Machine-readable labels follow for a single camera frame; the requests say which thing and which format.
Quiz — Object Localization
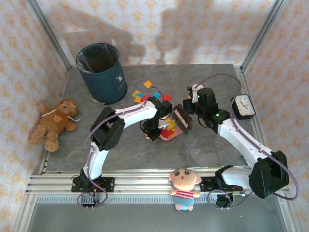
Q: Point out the cartoon face hand brush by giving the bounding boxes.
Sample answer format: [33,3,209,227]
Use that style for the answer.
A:
[172,103,194,135]

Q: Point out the pink plastic dustpan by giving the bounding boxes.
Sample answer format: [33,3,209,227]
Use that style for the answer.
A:
[145,119,183,143]

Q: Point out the black square alarm clock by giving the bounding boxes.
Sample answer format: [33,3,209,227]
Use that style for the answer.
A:
[231,94,256,121]

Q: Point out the dark blue trash bin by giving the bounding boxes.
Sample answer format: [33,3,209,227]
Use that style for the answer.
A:
[76,43,128,106]

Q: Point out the cartoon boy plush doll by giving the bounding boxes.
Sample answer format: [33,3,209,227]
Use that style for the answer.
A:
[168,168,203,212]

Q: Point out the perforated metal strip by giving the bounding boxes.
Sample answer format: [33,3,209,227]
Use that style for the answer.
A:
[35,195,282,204]

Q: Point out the brown teddy bear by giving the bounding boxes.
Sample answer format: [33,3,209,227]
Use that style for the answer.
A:
[28,99,81,152]

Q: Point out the grey metal lower panel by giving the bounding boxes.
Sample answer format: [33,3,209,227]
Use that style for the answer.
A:
[14,203,290,232]

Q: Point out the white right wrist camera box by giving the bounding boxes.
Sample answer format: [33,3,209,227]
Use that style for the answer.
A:
[186,84,205,103]

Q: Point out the aluminium mounting rail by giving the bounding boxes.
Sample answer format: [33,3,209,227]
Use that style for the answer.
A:
[25,169,290,195]

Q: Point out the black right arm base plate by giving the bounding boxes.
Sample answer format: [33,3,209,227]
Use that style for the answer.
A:
[199,176,248,197]

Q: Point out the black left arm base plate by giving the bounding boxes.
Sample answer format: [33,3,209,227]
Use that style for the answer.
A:
[71,176,115,193]

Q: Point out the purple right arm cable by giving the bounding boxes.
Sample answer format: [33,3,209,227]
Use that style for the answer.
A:
[207,73,300,211]

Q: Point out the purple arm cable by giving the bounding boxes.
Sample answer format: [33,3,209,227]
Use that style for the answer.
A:
[207,73,300,211]
[77,86,167,210]

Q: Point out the aluminium frame post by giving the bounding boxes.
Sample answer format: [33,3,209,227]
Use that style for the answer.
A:
[240,0,289,72]
[25,0,72,71]

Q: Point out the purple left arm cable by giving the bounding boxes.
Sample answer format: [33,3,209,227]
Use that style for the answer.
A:
[77,86,167,210]

